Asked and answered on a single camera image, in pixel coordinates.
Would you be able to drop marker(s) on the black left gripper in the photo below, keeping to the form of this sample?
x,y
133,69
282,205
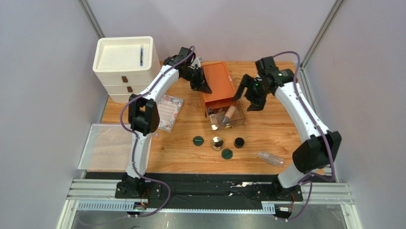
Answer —
x,y
198,86

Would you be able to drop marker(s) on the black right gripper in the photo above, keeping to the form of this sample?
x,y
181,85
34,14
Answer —
x,y
251,88

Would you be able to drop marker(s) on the orange drawer box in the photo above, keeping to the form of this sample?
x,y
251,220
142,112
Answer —
x,y
222,87

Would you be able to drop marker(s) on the clear orange drawer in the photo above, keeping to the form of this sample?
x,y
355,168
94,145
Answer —
x,y
238,119

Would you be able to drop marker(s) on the beige foundation tube grey cap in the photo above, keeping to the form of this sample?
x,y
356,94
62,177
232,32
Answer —
x,y
228,115

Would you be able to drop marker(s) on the clear plastic bottle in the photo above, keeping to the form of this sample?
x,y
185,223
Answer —
x,y
271,159

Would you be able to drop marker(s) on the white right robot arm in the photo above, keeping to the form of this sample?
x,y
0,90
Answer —
x,y
319,145

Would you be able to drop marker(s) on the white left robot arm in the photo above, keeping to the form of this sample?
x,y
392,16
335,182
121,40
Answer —
x,y
143,116

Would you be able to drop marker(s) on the floral patterned booklet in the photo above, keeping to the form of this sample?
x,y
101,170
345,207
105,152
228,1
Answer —
x,y
169,108

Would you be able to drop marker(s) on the dark green round lid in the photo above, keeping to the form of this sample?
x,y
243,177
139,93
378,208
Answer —
x,y
198,140

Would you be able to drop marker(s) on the gold mirrored jar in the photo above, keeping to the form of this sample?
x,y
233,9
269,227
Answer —
x,y
217,143

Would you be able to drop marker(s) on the blue pen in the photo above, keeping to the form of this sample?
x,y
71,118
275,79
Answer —
x,y
141,56

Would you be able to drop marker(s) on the white three-drawer cabinet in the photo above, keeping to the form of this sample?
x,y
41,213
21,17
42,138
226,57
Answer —
x,y
117,65

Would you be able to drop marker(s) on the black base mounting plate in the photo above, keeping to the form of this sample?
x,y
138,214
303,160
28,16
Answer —
x,y
259,191

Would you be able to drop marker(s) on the clear plastic sheet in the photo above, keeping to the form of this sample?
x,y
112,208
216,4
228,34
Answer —
x,y
108,149

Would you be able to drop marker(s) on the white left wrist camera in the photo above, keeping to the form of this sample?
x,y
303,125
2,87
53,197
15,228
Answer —
x,y
197,62

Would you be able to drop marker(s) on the aluminium frame rail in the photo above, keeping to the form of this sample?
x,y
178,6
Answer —
x,y
98,194

